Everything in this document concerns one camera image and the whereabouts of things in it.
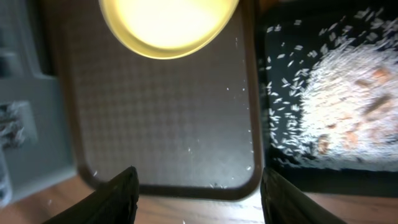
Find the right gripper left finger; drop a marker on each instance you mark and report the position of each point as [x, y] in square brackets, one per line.
[114, 202]

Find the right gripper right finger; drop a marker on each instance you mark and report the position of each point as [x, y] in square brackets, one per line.
[283, 203]

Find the yellow round plate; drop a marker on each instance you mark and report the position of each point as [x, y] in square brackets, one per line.
[166, 29]

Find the spilled rice waste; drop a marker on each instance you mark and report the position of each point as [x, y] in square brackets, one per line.
[332, 89]

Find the black waste tray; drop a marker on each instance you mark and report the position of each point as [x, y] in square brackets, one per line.
[329, 181]

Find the grey plastic dish rack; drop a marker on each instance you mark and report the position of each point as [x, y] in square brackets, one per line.
[35, 145]

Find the dark brown serving tray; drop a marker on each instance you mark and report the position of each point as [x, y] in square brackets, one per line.
[190, 126]

